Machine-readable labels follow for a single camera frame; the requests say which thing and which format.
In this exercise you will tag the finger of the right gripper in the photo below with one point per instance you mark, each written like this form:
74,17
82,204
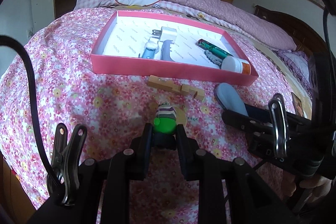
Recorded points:
245,123
263,115

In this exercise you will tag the blue-grey plastic hook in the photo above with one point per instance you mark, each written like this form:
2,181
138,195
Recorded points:
150,50

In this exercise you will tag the round yellow tape roll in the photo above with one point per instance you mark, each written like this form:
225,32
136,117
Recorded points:
181,117

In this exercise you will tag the dark wooden headboard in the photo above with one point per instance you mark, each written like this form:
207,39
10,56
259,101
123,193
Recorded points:
305,38

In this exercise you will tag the pink shallow tray box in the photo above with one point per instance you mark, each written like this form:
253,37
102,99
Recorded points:
124,37

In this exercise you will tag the small picture card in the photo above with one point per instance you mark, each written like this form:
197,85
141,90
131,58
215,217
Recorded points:
297,105

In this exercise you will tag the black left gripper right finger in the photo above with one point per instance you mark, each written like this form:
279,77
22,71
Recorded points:
212,174

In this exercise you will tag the purple frilled pillow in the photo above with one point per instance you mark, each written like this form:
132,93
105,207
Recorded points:
297,62

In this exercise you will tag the white wall charger plug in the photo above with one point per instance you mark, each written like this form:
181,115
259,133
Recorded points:
165,33

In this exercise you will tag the blue translucent tape dispenser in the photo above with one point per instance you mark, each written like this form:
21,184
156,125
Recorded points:
229,99

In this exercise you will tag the green frog figurine toy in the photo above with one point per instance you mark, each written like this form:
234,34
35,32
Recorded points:
164,126

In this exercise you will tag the grey folding multitool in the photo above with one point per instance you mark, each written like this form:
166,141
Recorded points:
214,59

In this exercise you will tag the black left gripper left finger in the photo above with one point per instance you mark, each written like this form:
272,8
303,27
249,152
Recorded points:
107,182

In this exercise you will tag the white wooden shelf desk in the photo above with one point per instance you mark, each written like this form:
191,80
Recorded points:
46,11

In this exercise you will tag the white jar orange label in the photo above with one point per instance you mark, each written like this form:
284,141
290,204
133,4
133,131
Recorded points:
237,65

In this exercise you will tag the folded purple quilt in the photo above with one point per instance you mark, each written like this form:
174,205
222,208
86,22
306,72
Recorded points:
218,12

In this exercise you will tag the person's hand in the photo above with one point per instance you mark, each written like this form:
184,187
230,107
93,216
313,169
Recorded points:
319,185

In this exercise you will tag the lavender curved plastic hook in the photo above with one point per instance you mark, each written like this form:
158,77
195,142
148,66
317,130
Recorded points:
165,50

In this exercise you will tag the green lighter with red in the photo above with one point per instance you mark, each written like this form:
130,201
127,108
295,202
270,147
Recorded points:
207,46

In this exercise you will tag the pink floral bed sheet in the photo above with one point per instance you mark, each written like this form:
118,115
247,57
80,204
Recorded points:
115,110

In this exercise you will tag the metal binder clip left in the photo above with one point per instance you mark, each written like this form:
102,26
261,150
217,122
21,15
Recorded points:
65,162

